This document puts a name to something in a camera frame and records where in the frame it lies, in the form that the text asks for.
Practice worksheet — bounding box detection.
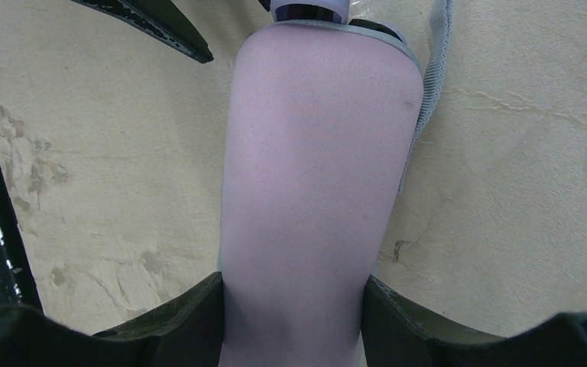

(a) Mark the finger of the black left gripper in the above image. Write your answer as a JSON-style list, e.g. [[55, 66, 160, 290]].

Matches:
[[73, 0, 214, 64]]

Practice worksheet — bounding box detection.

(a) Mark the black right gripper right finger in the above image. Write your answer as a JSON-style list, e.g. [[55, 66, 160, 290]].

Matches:
[[361, 276, 587, 366]]

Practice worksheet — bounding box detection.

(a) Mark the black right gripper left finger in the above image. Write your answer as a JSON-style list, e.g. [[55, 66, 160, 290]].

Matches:
[[0, 272, 224, 366]]

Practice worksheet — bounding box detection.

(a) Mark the pink umbrella case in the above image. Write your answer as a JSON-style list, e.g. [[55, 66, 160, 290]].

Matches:
[[219, 21, 450, 366]]

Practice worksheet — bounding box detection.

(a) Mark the purple umbrella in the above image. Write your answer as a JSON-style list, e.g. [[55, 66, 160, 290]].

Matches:
[[258, 0, 405, 43]]

